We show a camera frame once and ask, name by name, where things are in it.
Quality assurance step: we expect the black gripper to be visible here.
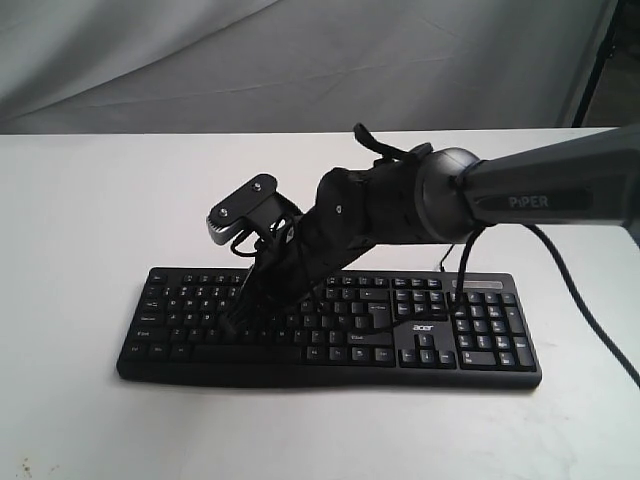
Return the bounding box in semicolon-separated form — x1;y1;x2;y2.
220;219;330;336

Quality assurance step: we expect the black Acer computer keyboard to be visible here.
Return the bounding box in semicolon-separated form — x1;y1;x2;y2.
116;267;542;390

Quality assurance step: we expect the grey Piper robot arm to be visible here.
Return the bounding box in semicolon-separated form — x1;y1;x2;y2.
207;125;639;335

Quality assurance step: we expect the grey backdrop cloth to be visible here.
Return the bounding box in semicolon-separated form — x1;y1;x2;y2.
1;1;615;134

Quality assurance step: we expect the black stand pole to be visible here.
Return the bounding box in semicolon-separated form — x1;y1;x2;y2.
572;1;639;128

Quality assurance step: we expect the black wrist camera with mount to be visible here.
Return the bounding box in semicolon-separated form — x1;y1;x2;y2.
206;173;302;246

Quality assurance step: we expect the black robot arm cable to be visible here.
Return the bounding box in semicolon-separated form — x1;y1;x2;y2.
279;224;640;384

